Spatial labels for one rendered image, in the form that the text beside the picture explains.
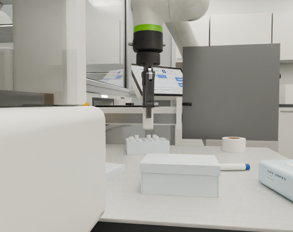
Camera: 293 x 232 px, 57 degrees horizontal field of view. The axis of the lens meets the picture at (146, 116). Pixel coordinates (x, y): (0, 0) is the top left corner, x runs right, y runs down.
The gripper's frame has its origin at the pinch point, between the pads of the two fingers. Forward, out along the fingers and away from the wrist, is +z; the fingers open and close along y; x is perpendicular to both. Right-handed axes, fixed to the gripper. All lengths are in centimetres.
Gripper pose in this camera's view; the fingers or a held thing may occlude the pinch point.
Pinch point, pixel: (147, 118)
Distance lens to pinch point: 84.1
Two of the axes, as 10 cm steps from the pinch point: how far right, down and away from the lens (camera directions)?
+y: 1.1, 0.4, -9.9
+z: 0.0, 10.0, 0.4
